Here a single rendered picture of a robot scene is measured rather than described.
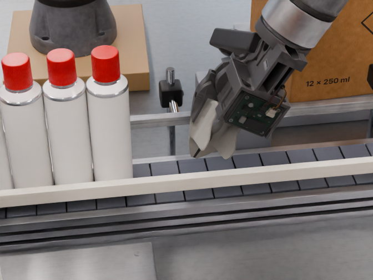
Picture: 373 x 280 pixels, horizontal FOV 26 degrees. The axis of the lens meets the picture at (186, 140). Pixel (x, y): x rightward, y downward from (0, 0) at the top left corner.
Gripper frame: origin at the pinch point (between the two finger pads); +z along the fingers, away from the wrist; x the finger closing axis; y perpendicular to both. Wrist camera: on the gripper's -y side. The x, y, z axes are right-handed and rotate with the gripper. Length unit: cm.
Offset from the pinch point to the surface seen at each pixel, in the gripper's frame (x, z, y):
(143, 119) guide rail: -7.2, 0.9, -3.0
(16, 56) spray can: -26.1, -2.4, -0.6
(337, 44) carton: 20.3, -13.6, -19.5
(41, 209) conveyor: -15.3, 15.0, 3.6
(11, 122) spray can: -23.6, 4.7, 2.2
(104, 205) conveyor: -8.3, 11.0, 3.9
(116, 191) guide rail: -8.1, 8.0, 4.2
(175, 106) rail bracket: -3.3, -1.2, -5.3
